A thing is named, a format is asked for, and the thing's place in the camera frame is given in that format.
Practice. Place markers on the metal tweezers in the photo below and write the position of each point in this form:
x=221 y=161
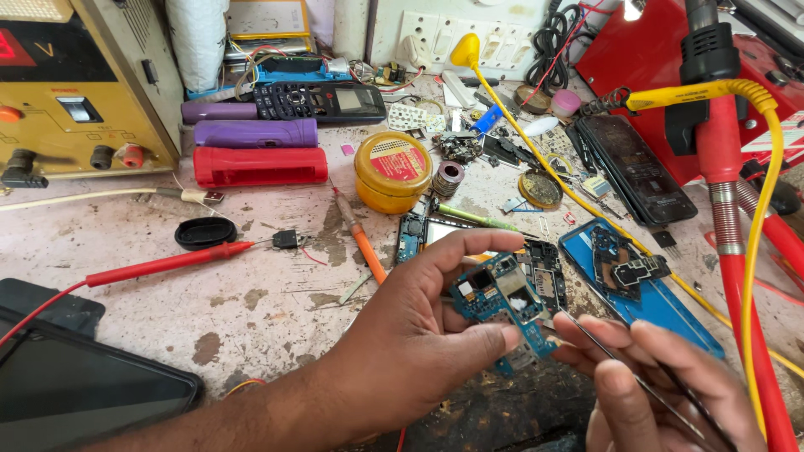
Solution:
x=634 y=376

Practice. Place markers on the red plastic case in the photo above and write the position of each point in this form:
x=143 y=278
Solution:
x=261 y=166

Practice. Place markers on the white wrapped roll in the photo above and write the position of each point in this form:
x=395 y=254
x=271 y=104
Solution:
x=196 y=44

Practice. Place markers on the white wall switchboard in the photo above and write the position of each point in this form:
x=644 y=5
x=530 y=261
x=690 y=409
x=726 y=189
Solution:
x=452 y=25

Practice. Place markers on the stack of flat batteries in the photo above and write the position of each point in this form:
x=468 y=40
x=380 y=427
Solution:
x=267 y=25

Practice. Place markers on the person's left hand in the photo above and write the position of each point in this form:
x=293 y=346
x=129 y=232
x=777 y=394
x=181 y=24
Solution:
x=402 y=339

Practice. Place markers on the heap of small phone parts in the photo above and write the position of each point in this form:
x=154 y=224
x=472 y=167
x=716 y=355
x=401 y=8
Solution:
x=458 y=148

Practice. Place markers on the yellow soldering iron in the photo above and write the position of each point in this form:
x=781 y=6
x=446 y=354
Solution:
x=684 y=95

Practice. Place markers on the yellow bench power supply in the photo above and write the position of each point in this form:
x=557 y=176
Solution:
x=75 y=88

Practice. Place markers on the black smartphone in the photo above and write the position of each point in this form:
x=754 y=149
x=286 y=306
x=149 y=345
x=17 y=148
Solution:
x=634 y=166

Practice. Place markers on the black phone inner frame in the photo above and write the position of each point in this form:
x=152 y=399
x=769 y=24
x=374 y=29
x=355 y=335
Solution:
x=619 y=263

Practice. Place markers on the blue phone housing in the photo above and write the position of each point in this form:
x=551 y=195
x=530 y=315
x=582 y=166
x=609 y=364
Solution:
x=295 y=75

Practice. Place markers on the white keypad membrane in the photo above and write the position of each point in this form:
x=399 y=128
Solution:
x=407 y=117

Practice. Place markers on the blue phone back cover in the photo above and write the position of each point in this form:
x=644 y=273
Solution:
x=659 y=307

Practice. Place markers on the red multimeter probe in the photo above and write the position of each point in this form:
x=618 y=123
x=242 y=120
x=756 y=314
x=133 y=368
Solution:
x=157 y=267

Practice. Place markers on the white plug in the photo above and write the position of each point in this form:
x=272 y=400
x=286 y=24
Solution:
x=416 y=53

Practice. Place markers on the black transistor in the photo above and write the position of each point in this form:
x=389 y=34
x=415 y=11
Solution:
x=664 y=240

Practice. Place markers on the black tablet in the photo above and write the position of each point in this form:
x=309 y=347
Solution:
x=81 y=389

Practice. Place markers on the brown round tin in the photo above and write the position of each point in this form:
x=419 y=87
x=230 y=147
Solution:
x=531 y=99

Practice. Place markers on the opened phone frame with board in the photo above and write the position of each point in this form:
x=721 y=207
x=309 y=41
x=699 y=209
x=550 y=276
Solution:
x=411 y=238

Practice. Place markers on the pink capped jar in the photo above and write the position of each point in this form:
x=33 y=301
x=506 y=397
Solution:
x=566 y=102

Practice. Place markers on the black phone circuit board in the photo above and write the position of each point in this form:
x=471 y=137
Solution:
x=545 y=276

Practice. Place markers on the red rework station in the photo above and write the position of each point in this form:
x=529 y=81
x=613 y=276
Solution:
x=640 y=56

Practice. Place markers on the round brass flux lid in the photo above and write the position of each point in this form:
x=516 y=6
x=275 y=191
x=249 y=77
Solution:
x=540 y=189

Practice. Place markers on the yellow solder paste tin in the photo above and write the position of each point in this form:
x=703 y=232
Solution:
x=392 y=169

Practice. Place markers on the blue plastic tube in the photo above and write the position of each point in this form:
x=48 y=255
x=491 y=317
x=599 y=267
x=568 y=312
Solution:
x=487 y=119

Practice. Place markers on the large purple tube case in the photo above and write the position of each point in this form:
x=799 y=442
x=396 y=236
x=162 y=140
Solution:
x=254 y=133

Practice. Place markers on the small purple tube case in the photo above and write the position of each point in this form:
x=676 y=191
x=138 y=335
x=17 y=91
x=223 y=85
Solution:
x=217 y=112

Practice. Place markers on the black keypad phone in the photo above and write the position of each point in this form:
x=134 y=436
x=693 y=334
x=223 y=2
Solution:
x=320 y=100

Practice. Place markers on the red black hot air gun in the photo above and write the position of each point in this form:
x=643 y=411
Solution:
x=722 y=163

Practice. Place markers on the person's right hand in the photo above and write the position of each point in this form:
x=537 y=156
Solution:
x=684 y=402

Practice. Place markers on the black oval cap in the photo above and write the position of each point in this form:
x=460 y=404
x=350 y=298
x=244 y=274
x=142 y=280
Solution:
x=205 y=233

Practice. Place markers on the blue phone circuit board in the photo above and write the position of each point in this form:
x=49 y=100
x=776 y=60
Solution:
x=487 y=301

